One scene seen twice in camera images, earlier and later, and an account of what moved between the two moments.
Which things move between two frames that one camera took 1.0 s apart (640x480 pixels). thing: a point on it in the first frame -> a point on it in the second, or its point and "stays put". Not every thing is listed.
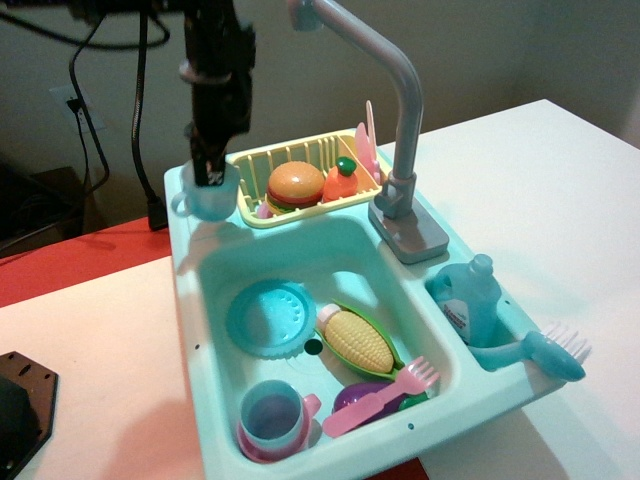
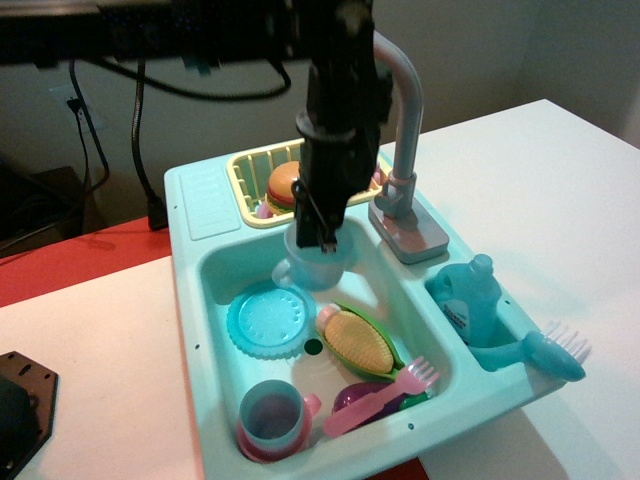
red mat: x=80 y=260 stays put
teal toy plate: x=271 y=319 stays put
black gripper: x=222 y=102 -> x=340 y=131
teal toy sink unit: x=318 y=355 stays put
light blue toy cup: x=207 y=203 -> x=309 y=267
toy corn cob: x=356 y=340 stays put
